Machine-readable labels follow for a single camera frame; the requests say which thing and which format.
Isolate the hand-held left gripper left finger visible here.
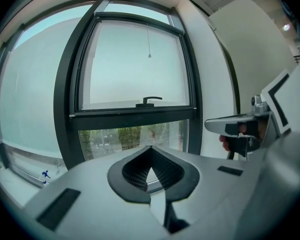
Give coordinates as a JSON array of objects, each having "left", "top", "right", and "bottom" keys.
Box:
[{"left": 22, "top": 145, "right": 170, "bottom": 240}]

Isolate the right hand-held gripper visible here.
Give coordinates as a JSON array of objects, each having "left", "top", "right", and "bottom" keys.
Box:
[{"left": 204, "top": 68, "right": 293, "bottom": 160}]

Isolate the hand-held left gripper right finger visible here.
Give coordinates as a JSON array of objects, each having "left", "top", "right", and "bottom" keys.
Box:
[{"left": 151, "top": 145, "right": 262, "bottom": 240}]

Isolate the frosted hinged window sash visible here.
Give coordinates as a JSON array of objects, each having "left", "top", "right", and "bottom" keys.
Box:
[{"left": 73, "top": 17, "right": 197, "bottom": 117}]

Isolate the person's right hand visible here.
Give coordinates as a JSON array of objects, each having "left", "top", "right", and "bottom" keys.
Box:
[{"left": 219, "top": 134, "right": 231, "bottom": 153}]

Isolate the white and blue spray bottle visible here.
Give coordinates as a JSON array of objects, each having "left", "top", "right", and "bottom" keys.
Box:
[{"left": 40, "top": 169, "right": 52, "bottom": 188}]

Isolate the clear low glass pane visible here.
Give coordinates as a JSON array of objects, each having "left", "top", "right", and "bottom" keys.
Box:
[{"left": 77, "top": 119, "right": 190, "bottom": 161}]

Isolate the white partition board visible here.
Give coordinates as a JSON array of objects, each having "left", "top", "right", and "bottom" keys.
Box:
[{"left": 209, "top": 0, "right": 300, "bottom": 121}]

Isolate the large frosted glass pane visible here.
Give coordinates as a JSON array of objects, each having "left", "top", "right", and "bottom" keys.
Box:
[{"left": 0, "top": 5, "right": 93, "bottom": 160}]

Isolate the black window handle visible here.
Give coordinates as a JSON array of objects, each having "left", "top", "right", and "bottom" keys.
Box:
[{"left": 135, "top": 96, "right": 163, "bottom": 109}]

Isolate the thin pull cord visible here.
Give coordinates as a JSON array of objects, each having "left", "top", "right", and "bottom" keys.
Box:
[{"left": 146, "top": 28, "right": 154, "bottom": 59}]

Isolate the black aluminium window frame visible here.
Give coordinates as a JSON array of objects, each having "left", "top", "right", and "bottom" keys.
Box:
[{"left": 0, "top": 0, "right": 242, "bottom": 192}]

